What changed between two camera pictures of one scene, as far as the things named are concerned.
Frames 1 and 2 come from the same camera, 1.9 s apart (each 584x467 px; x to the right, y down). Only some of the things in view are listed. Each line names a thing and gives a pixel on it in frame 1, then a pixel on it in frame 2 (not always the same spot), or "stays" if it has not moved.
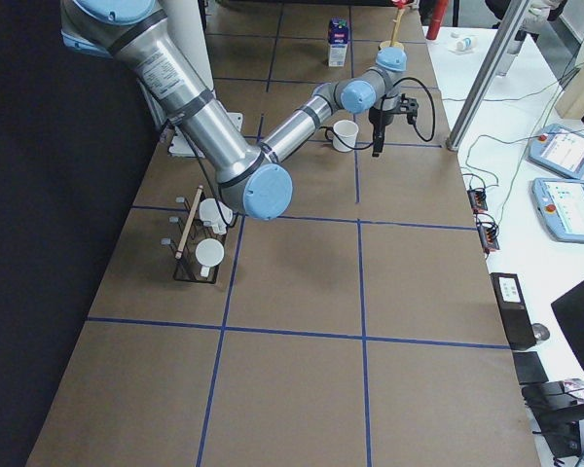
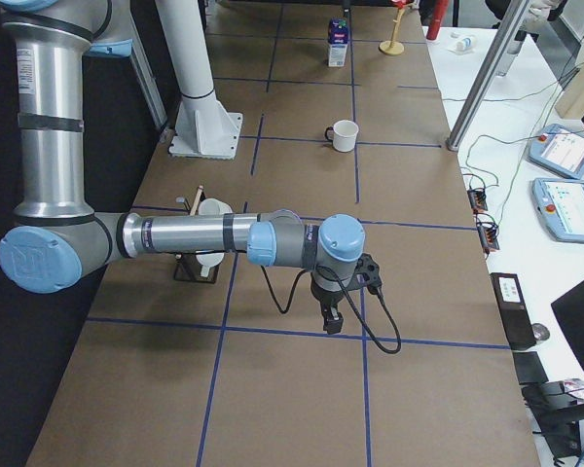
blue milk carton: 338,41 stays
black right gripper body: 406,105 -> 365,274
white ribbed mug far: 212,214 stays
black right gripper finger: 379,136 -> 332,319
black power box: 514,310 stays
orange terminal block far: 477,199 stays
